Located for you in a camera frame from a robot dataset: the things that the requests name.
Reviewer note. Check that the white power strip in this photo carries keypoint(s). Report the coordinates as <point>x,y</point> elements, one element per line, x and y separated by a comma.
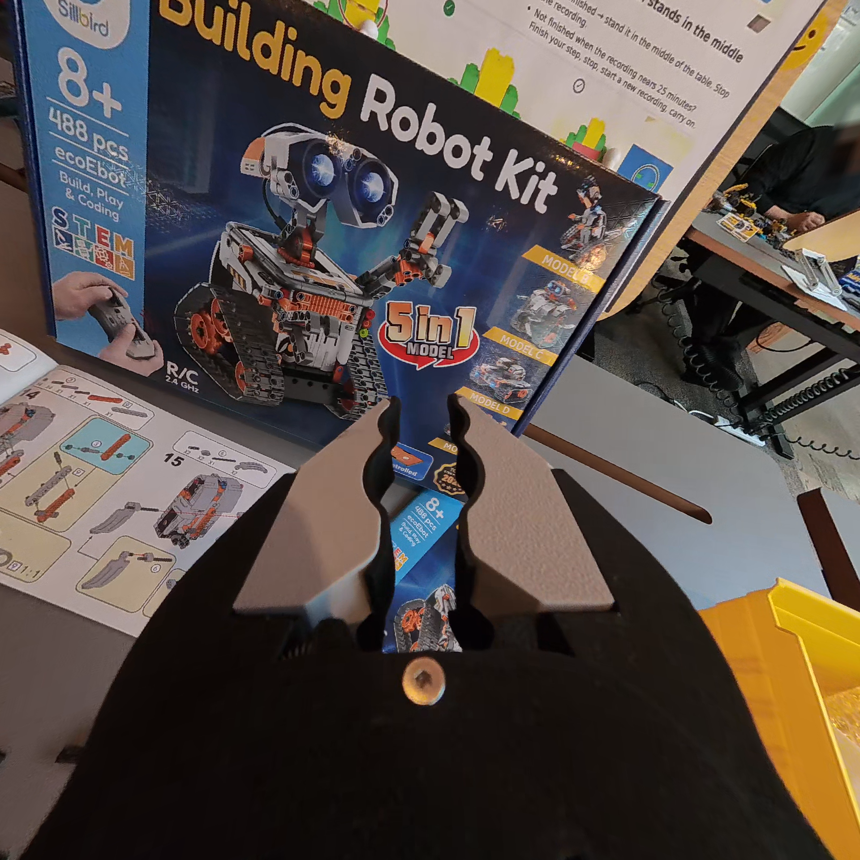
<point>739,430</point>

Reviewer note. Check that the white metal stand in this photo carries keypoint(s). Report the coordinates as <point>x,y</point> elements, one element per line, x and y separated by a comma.
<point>816,269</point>

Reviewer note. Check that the grey desk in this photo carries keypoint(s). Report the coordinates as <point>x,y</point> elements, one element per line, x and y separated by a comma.
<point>638,437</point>

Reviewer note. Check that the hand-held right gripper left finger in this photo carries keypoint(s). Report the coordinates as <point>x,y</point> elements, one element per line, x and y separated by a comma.
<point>309,537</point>

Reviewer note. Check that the blue robot kit box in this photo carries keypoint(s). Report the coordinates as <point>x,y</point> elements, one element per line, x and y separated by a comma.
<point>269,201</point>

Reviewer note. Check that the yellow brick models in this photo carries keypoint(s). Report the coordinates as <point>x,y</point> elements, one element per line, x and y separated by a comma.
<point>739,201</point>

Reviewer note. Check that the yellow plastic bin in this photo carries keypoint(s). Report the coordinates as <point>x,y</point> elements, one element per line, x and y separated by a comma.
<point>772,672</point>

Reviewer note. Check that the printed instruction board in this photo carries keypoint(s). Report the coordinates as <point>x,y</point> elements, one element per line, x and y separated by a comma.
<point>605,54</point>

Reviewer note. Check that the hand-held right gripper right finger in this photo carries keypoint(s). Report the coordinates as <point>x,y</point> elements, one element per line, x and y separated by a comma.
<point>537,537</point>

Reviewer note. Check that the wood edged standing desk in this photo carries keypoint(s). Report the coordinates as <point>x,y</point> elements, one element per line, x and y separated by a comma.
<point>752,262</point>

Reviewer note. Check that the open instruction booklet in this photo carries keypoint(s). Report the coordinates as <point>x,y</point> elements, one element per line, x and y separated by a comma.
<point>101,470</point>

